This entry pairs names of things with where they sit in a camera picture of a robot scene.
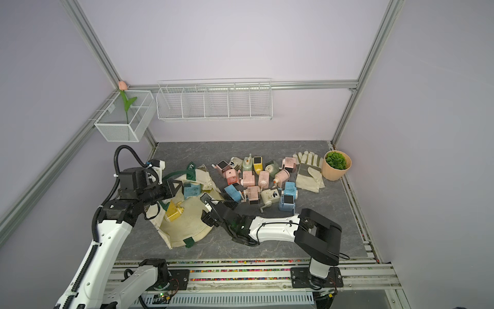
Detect beige pencil sharpener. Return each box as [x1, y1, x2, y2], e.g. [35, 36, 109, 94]
[260, 189, 280, 214]
[229, 157, 243, 171]

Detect cream tote bag green handles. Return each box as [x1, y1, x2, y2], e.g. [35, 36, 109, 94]
[145, 162, 223, 249]

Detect round pink pencil sharpener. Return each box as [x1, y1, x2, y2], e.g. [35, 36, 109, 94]
[273, 169, 290, 188]

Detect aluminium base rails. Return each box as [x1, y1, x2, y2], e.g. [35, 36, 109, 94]
[104, 258, 409, 308]

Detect small white wire basket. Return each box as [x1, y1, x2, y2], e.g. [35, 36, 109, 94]
[95, 90, 157, 142]

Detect pink artificial tulip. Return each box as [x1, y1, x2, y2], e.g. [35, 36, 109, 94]
[118, 81, 137, 124]

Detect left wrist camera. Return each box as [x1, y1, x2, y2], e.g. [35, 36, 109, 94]
[118, 167, 148, 200]

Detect long white wire basket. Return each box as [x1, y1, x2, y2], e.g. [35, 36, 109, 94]
[156, 78, 274, 121]

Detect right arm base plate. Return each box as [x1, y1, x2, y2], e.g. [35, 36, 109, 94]
[289, 266, 343, 290]

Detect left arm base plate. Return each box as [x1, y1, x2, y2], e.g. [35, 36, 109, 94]
[138, 268, 190, 291]

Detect potted green plant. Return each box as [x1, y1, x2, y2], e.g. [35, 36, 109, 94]
[322, 150, 352, 181]

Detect olive green pencil sharpener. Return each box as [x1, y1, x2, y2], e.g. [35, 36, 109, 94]
[265, 160, 280, 178]

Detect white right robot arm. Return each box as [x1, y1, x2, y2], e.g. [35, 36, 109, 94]
[201, 200, 342, 281]

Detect cream work gloves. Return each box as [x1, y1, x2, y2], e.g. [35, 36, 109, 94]
[292, 151, 325, 193]

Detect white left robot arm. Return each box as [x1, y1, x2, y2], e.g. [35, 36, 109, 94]
[55, 180, 180, 308]

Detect yellow pencil sharpener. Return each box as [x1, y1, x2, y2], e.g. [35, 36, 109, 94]
[164, 201, 184, 222]
[253, 156, 264, 175]

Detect pale blue pencil sharpener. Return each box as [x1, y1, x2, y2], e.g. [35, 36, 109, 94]
[279, 194, 295, 214]

